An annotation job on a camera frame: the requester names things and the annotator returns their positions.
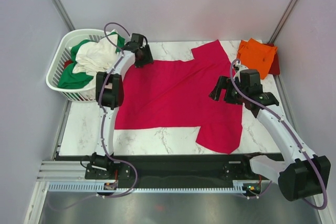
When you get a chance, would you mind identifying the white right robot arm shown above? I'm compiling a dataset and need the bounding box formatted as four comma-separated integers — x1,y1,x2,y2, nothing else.
209,59,331,210

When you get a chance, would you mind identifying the white slotted cable duct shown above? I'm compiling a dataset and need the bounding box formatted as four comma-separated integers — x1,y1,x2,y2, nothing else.
48,181,257,194

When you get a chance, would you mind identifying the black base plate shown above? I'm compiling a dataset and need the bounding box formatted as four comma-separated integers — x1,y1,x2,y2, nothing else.
54,153,286,189

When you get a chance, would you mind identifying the aluminium frame rail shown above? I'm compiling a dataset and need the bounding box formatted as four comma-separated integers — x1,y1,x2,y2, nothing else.
36,160,90,182

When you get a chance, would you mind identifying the right corner metal post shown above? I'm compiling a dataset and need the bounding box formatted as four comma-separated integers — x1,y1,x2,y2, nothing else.
268,0,299,44

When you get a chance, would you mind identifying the green t shirt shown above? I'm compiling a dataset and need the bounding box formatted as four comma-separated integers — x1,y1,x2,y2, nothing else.
58,39,119,89

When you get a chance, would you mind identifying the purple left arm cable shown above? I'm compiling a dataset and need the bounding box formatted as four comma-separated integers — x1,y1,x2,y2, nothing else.
47,22,139,210

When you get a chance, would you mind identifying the pink t shirt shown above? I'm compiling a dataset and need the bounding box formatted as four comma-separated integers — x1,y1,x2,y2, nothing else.
115,40,243,154

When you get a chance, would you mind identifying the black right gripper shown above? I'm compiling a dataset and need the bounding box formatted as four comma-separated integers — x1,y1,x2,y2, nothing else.
208,75,248,105

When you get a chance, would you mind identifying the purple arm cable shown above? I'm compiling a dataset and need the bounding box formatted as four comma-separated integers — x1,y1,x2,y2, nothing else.
47,22,139,210
229,60,329,211

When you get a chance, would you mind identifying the white plastic laundry basket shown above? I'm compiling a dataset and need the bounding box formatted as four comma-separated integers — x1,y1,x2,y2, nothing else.
46,28,122,102

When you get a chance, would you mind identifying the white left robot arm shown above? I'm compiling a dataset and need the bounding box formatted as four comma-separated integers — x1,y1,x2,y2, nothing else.
93,33,154,156

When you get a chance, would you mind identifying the folded dark red t shirt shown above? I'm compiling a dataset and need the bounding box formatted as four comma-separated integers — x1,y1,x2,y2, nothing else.
260,43,280,79

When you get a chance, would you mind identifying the white t shirt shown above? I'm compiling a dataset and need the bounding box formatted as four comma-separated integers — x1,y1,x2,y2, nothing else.
72,29,125,76

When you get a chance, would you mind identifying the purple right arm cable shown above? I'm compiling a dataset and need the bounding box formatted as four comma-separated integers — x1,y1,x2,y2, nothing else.
229,60,329,211

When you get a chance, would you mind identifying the dark red t shirt in basket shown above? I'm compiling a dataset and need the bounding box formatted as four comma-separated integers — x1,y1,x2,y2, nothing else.
64,60,74,71

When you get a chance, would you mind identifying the folded orange t shirt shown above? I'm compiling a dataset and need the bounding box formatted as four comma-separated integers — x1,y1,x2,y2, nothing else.
237,38,263,78

